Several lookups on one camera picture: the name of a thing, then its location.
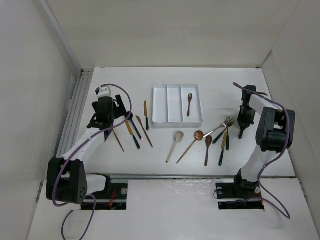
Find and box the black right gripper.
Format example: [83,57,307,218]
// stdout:
[237,105,256,129]

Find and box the dark wooden fork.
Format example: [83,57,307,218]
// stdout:
[187,93,193,117]

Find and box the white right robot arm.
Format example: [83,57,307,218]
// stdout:
[230,83,296,199]

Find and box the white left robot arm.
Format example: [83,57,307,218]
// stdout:
[46,95,127,207]

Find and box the black spoon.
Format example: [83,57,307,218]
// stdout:
[127,112,143,140]

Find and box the rose gold fork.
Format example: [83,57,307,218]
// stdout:
[112,130,125,152]

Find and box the rose gold knife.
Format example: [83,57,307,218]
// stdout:
[135,115,154,148]

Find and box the dark wooden spoon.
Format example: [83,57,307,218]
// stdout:
[204,135,213,167]

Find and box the rose gold spoon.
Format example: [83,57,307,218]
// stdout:
[176,130,204,164]

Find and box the white three-compartment tray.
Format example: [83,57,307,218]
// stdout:
[152,84,203,129]

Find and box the light wooden spoon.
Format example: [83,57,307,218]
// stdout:
[165,130,184,164]

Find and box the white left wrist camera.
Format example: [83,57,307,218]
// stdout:
[95,86,112,99]

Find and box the gold knife green handle left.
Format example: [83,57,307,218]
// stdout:
[125,120,141,149]

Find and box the gold knife green handle right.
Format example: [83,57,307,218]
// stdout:
[218,131,228,166]

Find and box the aluminium rail left side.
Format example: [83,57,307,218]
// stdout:
[54,68,94,157]

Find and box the aluminium rail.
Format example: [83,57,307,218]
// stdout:
[54,68,94,157]
[86,172,296,181]

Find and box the gold knife green handle upright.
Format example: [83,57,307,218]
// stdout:
[143,100,150,131]

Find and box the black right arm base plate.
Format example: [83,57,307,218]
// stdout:
[215,182,265,210]

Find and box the aluminium rail front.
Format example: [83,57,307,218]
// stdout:
[86,172,296,181]

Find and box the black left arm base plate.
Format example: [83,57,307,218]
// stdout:
[80,175,129,211]

